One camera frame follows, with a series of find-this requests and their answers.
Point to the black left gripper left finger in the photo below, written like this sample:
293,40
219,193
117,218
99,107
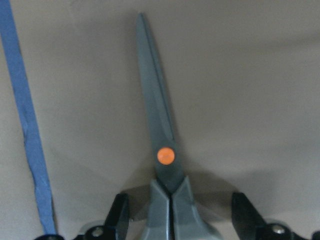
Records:
116,224

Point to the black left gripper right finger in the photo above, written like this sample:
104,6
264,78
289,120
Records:
250,225

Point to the grey orange scissors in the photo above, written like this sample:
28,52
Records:
172,212

